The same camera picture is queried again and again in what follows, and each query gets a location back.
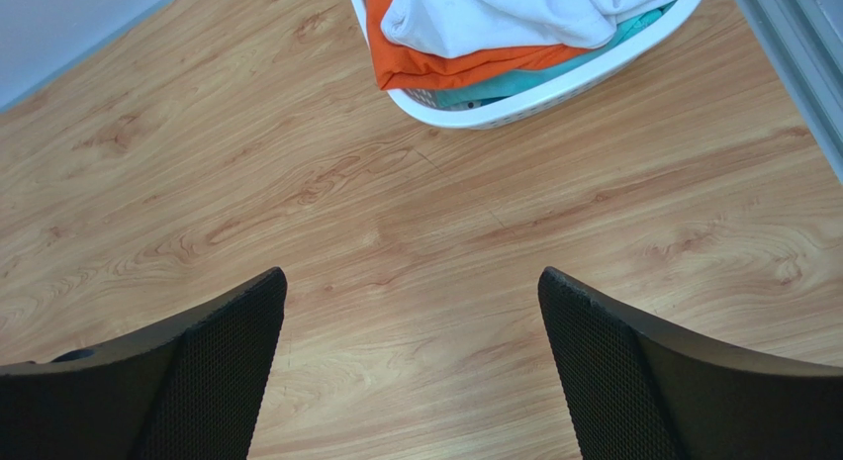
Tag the aluminium frame post right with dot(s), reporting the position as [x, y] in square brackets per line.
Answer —
[803, 41]

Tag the white plastic laundry basket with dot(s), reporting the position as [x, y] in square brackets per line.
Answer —
[420, 103]

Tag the teal t shirt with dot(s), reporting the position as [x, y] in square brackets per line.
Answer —
[516, 81]

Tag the orange t shirt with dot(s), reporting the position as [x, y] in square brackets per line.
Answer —
[401, 67]

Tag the white t shirt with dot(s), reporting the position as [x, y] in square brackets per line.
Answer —
[454, 28]

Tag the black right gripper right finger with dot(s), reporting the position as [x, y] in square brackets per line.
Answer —
[640, 387]

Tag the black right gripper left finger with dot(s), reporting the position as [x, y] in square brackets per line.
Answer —
[187, 387]

